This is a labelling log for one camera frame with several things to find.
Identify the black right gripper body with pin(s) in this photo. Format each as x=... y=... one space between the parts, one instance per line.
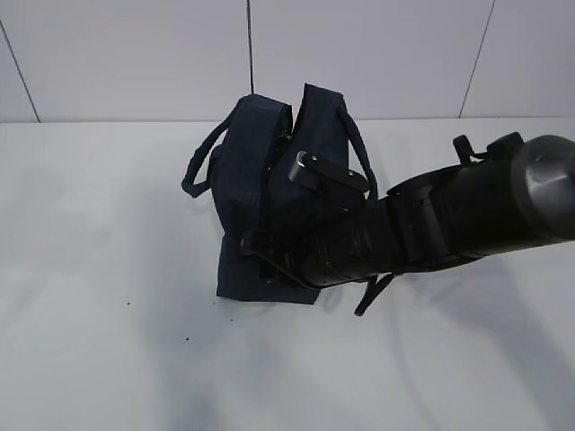
x=313 y=253

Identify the dark blue lunch bag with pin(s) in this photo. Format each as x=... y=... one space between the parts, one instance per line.
x=245 y=162

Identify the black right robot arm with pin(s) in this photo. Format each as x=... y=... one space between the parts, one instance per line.
x=518 y=194

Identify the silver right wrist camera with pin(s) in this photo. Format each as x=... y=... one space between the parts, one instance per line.
x=310 y=171

